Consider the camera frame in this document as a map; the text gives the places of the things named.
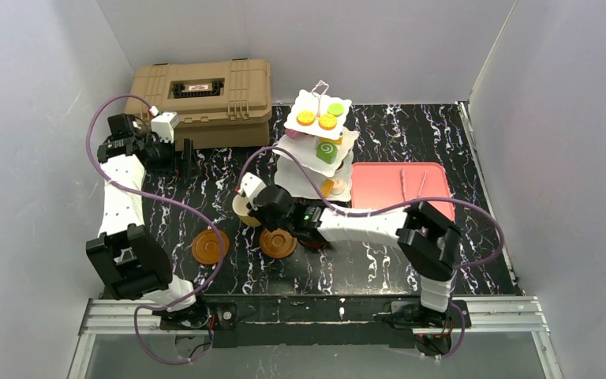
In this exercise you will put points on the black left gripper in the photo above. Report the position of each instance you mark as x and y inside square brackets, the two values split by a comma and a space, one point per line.
[178, 159]

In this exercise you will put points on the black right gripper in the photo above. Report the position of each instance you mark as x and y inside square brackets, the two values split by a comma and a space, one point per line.
[253, 208]

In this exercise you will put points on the yellow mug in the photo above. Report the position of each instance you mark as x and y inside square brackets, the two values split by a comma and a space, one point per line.
[241, 210]

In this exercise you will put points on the single brown wooden coaster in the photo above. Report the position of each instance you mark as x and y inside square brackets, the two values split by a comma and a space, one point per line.
[277, 244]

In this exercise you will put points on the orange biscuit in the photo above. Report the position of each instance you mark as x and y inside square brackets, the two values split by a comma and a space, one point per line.
[326, 188]

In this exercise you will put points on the white round cake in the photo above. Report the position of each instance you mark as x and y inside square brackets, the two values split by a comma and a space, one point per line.
[339, 185]

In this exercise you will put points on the tan plastic tool case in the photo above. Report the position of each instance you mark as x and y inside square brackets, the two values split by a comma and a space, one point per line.
[220, 104]

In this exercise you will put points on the pink cake slice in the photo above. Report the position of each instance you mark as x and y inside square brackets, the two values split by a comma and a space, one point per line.
[293, 134]

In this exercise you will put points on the green roll cake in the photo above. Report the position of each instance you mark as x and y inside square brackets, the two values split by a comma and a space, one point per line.
[326, 152]

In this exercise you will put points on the stack of brown wooden coasters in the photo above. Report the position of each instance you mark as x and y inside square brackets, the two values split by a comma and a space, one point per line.
[206, 249]

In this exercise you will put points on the white three-tier cake stand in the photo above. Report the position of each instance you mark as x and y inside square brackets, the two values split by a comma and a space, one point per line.
[297, 169]

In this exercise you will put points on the round orange waffle cookie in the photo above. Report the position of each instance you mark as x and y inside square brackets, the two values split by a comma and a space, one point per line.
[305, 118]

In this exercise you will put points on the pink serving tray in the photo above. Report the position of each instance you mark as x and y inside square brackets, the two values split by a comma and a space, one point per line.
[377, 185]

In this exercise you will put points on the green round macaron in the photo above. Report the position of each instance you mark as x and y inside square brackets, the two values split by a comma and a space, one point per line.
[336, 109]

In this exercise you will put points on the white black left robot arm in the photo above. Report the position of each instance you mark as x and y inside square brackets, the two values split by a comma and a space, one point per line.
[127, 258]

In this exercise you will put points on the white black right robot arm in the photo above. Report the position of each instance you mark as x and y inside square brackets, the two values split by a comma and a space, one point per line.
[426, 237]

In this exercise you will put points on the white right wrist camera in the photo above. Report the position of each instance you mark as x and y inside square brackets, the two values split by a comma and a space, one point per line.
[250, 186]

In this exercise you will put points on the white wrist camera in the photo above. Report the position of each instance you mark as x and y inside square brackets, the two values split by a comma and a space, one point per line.
[250, 186]
[163, 126]

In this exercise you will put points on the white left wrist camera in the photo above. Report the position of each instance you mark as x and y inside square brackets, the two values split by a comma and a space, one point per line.
[163, 126]

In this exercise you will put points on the aluminium frame rail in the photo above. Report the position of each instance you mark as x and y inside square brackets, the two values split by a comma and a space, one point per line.
[497, 313]

